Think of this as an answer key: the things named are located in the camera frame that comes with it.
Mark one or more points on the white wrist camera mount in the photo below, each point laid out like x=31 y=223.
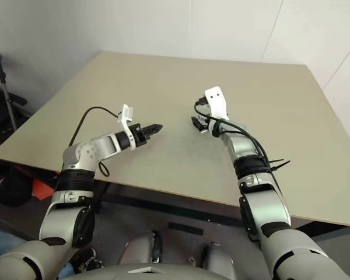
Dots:
x=217 y=102
x=125 y=112

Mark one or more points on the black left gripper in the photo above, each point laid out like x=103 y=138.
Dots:
x=139 y=135

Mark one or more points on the grey rounded robot right leg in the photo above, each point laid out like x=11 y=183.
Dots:
x=218 y=262

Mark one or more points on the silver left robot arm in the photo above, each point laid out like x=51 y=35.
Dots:
x=102 y=146

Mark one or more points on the grey motor housing copper windings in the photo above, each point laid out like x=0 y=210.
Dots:
x=203 y=131

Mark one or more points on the grey rounded robot left leg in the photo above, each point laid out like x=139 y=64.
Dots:
x=140 y=248

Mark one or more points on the blue floor mat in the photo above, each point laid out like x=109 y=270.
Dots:
x=3 y=239

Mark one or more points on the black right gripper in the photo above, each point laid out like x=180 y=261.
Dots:
x=203 y=111

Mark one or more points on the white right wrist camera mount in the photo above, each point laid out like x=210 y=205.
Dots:
x=217 y=102

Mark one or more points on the grey rounded robot leg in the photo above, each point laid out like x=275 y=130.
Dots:
x=140 y=248
x=218 y=262

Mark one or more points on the grey robot torso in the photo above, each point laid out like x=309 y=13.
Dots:
x=146 y=275

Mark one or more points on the black bag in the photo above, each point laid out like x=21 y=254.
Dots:
x=8 y=186

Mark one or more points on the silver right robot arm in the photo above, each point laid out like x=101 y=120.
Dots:
x=242 y=146

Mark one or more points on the black zip tie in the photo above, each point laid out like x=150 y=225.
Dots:
x=280 y=164

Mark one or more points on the black and silver stand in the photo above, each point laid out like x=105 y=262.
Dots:
x=6 y=87

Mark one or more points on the black patterned shoe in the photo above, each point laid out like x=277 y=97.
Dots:
x=86 y=261

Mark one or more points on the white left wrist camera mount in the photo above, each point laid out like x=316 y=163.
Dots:
x=125 y=112

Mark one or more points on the orange cloth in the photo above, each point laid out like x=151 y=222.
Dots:
x=42 y=189

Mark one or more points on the black table frame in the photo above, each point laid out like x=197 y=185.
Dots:
x=163 y=201

